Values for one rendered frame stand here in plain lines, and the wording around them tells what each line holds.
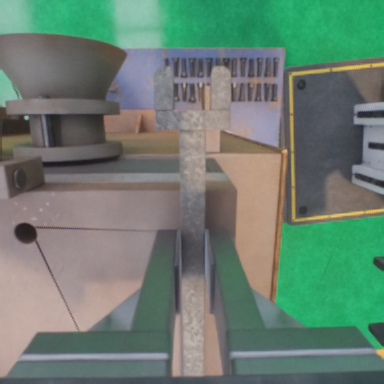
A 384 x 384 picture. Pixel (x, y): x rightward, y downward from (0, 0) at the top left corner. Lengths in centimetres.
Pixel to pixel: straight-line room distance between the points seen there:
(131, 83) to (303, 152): 78
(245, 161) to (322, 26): 147
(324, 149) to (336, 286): 102
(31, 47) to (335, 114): 122
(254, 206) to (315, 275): 167
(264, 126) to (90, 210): 79
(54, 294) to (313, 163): 123
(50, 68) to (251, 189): 22
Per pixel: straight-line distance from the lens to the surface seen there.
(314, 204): 138
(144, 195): 16
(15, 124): 88
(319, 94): 132
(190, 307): 18
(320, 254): 190
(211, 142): 30
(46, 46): 26
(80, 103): 26
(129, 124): 88
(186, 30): 158
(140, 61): 91
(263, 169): 30
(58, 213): 18
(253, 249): 33
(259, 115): 91
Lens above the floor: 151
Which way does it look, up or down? 75 degrees down
